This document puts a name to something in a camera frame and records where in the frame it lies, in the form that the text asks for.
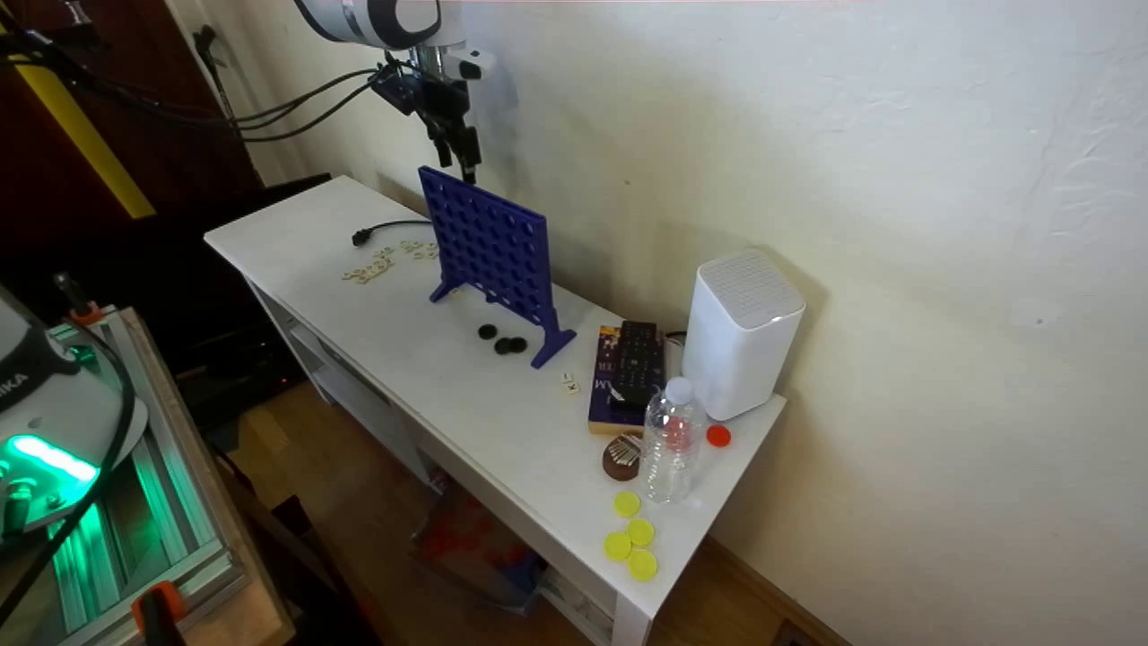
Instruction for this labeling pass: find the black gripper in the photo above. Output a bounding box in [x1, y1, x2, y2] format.
[418, 74, 484, 185]

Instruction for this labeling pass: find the blue connect four grid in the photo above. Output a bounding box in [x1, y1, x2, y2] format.
[416, 163, 581, 374]

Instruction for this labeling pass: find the black remote control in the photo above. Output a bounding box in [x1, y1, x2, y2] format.
[607, 318, 668, 408]

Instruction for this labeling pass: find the white rounded speaker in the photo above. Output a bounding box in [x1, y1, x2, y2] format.
[678, 246, 806, 423]

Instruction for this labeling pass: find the yellow diagonal bar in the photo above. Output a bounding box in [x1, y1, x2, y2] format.
[7, 49, 160, 226]

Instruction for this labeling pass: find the clear plastic water bottle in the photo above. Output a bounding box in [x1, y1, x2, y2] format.
[640, 374, 711, 505]

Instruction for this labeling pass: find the colourful game box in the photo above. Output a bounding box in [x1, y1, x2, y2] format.
[410, 481, 557, 616]

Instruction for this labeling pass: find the orange clamp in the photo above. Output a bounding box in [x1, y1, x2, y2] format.
[128, 577, 192, 642]
[63, 299, 115, 333]

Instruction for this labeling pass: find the dark brown door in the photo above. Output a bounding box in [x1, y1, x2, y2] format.
[0, 0, 271, 301]

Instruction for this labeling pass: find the white machine with green light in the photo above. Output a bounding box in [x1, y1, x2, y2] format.
[0, 301, 298, 646]

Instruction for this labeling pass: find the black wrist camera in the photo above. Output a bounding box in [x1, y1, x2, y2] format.
[371, 61, 432, 117]

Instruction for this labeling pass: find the black power cable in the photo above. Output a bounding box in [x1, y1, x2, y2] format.
[347, 215, 432, 252]

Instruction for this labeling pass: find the black wall plug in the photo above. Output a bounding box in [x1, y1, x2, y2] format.
[189, 22, 232, 74]

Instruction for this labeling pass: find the black base cable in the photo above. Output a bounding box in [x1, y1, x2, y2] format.
[0, 318, 139, 626]

